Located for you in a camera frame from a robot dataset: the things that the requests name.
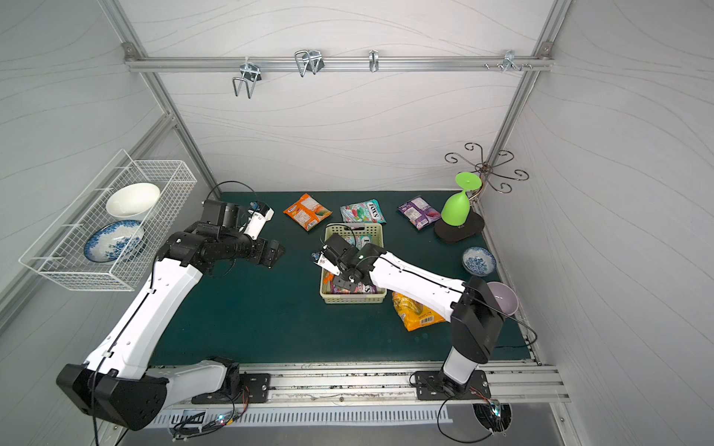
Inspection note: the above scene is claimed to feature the white bowl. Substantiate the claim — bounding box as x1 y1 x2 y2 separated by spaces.
105 182 161 221

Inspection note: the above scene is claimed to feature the blue floral small bowl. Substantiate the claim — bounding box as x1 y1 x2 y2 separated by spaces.
462 246 498 277

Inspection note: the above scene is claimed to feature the metal hook right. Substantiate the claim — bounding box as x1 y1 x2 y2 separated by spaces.
483 50 533 72

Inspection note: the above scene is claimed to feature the lilac bowl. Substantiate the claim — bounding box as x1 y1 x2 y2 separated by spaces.
487 282 520 316

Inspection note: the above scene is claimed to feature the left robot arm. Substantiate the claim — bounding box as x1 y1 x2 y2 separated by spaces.
56 225 284 430

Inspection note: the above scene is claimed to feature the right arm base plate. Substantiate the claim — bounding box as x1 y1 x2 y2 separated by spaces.
408 369 491 401

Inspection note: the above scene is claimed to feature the purple berries candy bag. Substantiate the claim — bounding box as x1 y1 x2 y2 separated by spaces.
330 278 377 295

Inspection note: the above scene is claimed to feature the blue floral plate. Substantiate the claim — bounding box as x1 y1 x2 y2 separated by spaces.
84 220 145 263

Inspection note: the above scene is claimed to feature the yellow orange candy bag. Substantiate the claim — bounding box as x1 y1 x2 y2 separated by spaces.
392 292 446 332

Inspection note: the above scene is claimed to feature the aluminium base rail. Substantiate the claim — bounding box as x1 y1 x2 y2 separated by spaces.
241 360 571 408

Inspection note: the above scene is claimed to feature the metal single hook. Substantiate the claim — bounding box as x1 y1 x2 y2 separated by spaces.
368 49 379 72

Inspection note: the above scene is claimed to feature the orange fruits candy bag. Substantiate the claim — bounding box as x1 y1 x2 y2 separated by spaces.
284 193 332 232

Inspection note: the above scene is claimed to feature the aluminium top rail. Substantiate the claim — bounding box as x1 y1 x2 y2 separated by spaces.
125 54 555 74

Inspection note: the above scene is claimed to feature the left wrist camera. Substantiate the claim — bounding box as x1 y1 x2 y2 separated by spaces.
199 199 275 241

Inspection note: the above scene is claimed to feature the black cable bundle left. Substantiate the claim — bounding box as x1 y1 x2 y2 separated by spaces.
169 384 252 442

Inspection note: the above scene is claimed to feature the metal double hook middle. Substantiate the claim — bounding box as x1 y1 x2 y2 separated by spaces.
294 49 325 77

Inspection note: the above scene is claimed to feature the metal double hook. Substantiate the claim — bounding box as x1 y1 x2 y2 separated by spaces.
232 61 262 98
294 49 325 77

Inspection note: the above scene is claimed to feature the green plastic wine glass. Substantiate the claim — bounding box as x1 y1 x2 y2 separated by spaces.
441 172 483 227

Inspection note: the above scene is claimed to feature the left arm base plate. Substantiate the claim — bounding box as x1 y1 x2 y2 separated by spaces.
191 373 271 405

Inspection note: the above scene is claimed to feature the teal mint blossom candy bag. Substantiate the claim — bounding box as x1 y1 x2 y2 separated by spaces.
340 233 376 249

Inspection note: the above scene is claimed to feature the light green plastic basket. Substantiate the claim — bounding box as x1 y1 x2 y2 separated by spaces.
319 223 387 304

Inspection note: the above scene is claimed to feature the black metal cup stand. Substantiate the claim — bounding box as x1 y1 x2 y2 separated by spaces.
434 142 530 245

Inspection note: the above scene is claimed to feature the mint blossom candy bag front-up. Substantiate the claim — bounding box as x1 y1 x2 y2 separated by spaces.
340 199 386 224

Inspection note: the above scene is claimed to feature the white wire wall basket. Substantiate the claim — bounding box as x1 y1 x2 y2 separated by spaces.
19 151 196 292

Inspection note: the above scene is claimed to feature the metal double hook left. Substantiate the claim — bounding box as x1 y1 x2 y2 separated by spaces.
232 61 262 98

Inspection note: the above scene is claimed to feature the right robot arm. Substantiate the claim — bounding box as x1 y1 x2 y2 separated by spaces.
312 234 509 393

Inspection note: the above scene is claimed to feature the black cable right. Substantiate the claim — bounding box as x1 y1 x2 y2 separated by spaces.
405 300 539 445

